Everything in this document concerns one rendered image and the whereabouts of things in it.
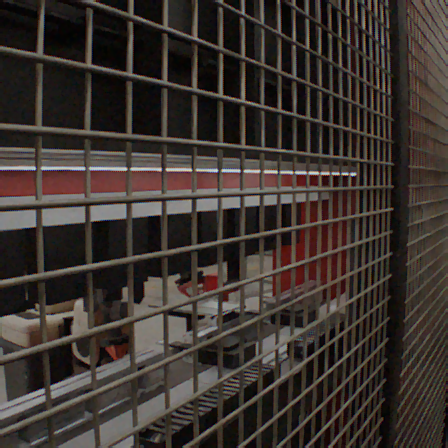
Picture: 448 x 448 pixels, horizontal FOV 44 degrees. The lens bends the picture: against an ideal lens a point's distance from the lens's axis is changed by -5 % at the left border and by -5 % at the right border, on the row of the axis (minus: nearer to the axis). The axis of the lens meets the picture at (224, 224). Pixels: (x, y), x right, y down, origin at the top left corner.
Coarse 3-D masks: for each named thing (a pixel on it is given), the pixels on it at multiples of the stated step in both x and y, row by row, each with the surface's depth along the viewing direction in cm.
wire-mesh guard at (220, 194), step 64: (128, 0) 23; (192, 0) 27; (64, 64) 19; (128, 64) 23; (192, 64) 27; (256, 64) 32; (320, 64) 42; (0, 128) 17; (128, 128) 23; (192, 128) 28; (320, 128) 43; (384, 128) 60; (128, 192) 24; (192, 192) 28; (256, 192) 33; (320, 192) 43; (384, 192) 60; (128, 256) 24; (192, 256) 28; (320, 256) 43; (384, 256) 60; (128, 320) 23; (192, 320) 29; (256, 320) 34; (320, 320) 43; (384, 320) 63
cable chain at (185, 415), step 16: (256, 368) 118; (272, 368) 118; (224, 384) 109; (256, 384) 111; (208, 400) 100; (224, 400) 101; (176, 416) 93; (192, 416) 95; (208, 416) 95; (224, 416) 100; (144, 432) 87; (160, 432) 87; (176, 432) 87; (192, 432) 91
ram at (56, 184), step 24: (0, 192) 102; (24, 192) 107; (48, 192) 113; (72, 192) 119; (96, 192) 126; (120, 192) 133; (144, 192) 141; (168, 192) 150; (0, 216) 103; (24, 216) 108; (48, 216) 113; (72, 216) 119; (96, 216) 126; (120, 216) 133
